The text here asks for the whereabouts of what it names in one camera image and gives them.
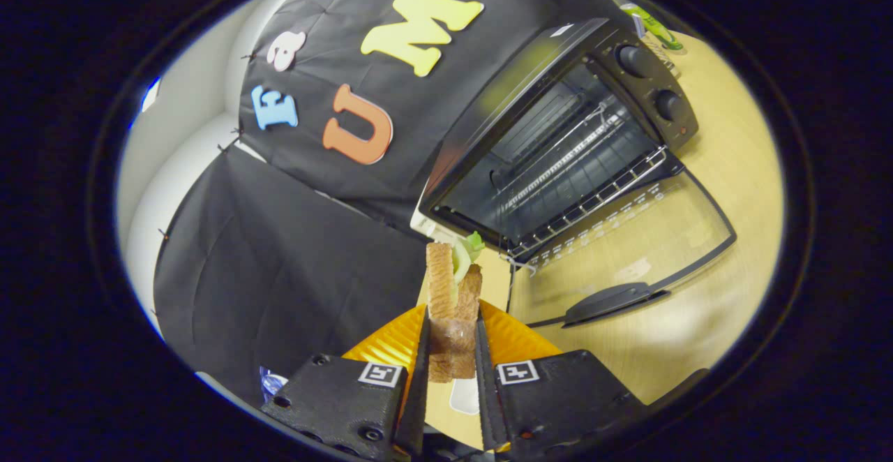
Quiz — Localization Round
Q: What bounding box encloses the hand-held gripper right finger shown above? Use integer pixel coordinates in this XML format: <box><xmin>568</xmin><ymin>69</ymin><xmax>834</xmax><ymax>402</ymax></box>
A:
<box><xmin>474</xmin><ymin>299</ymin><xmax>646</xmax><ymax>452</ymax></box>

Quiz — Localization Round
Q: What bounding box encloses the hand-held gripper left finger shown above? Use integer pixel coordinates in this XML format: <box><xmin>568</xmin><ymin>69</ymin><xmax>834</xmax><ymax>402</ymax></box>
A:
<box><xmin>262</xmin><ymin>305</ymin><xmax>432</xmax><ymax>461</ymax></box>

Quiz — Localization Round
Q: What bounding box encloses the toasted bread sandwich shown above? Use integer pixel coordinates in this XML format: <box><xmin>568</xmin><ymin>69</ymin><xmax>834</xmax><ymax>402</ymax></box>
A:
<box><xmin>426</xmin><ymin>232</ymin><xmax>487</xmax><ymax>384</ymax></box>

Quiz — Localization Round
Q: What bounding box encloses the black toaster oven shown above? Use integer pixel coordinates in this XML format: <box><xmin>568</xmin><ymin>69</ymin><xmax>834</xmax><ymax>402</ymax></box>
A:
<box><xmin>419</xmin><ymin>17</ymin><xmax>738</xmax><ymax>329</ymax></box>

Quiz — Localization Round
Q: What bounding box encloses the white plate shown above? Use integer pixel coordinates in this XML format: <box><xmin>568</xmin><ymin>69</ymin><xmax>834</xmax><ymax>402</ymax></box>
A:
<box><xmin>450</xmin><ymin>376</ymin><xmax>482</xmax><ymax>415</ymax></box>

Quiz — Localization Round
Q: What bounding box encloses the blue white object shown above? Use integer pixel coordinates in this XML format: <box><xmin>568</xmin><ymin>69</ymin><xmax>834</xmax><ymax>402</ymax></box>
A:
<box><xmin>260</xmin><ymin>366</ymin><xmax>288</xmax><ymax>398</ymax></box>

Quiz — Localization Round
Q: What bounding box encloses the black backdrop cloth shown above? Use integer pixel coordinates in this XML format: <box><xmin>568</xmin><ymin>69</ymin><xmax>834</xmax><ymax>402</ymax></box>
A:
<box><xmin>153</xmin><ymin>0</ymin><xmax>629</xmax><ymax>407</ymax></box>

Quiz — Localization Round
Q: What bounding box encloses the green label plastic bottle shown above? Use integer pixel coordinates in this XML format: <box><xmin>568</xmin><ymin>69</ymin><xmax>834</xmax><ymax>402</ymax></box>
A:
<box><xmin>617</xmin><ymin>1</ymin><xmax>684</xmax><ymax>51</ymax></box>

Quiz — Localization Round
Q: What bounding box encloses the metal oven wire rack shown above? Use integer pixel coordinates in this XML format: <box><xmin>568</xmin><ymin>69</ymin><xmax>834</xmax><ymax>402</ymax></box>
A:
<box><xmin>499</xmin><ymin>103</ymin><xmax>667</xmax><ymax>260</ymax></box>

